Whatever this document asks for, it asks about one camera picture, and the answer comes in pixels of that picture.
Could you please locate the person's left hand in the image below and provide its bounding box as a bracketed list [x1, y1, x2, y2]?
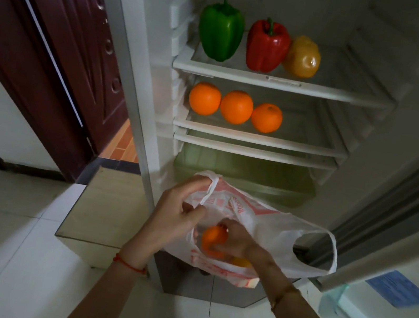
[118, 164, 213, 280]

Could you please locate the person's right hand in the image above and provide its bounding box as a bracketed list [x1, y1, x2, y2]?
[211, 216, 275, 268]

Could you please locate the yellow apple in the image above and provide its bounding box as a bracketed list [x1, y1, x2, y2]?
[230, 256, 253, 270]

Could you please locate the orange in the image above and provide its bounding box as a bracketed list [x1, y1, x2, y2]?
[198, 223, 232, 261]
[248, 100, 286, 136]
[217, 88, 257, 127]
[186, 80, 224, 119]

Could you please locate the white red-printed plastic bag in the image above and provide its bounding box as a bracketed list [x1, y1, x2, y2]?
[164, 165, 350, 303]

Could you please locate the yellow bell pepper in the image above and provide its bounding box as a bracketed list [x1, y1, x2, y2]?
[279, 32, 325, 81]

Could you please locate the green bell pepper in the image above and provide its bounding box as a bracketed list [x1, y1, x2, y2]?
[193, 0, 250, 66]

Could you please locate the red bell pepper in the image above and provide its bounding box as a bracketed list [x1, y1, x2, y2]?
[242, 14, 295, 77]

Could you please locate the dark red refrigerator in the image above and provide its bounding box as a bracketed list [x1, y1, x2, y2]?
[30, 0, 419, 318]

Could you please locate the beige small cabinet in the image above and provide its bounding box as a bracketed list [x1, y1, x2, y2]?
[50, 160, 169, 278]

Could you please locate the white crisper cover shelf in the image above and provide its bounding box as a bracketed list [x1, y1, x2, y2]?
[171, 127, 341, 173]

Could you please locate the narrow white glass shelf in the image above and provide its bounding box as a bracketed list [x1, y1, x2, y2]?
[172, 76, 357, 161]

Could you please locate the blue inner door sticker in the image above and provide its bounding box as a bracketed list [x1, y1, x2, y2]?
[361, 265, 419, 313]

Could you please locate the wide white glass shelf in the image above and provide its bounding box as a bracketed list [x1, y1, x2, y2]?
[170, 19, 406, 113]

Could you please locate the dark wooden door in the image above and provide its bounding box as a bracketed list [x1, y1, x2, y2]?
[0, 0, 148, 159]

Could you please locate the red string bracelet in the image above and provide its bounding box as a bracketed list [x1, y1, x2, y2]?
[111, 253, 149, 276]

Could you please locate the dark wooden door frame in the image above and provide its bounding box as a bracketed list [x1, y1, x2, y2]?
[0, 0, 119, 185]

